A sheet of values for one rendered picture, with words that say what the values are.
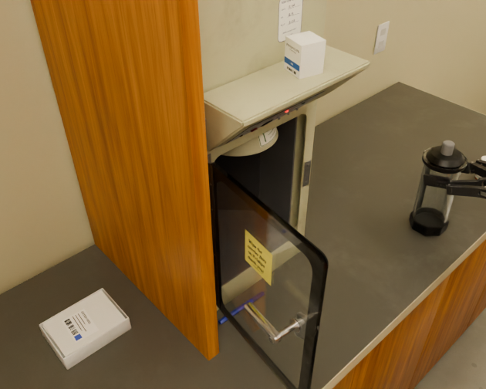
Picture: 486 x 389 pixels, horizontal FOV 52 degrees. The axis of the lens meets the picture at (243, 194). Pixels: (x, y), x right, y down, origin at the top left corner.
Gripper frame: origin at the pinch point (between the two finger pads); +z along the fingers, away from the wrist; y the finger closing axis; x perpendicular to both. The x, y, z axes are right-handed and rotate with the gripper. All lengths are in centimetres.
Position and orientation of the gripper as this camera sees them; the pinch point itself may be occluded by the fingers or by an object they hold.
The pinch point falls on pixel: (443, 173)
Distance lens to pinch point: 140.2
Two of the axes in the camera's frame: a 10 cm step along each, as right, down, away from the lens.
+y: -7.2, 4.3, -5.4
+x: 2.1, 8.8, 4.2
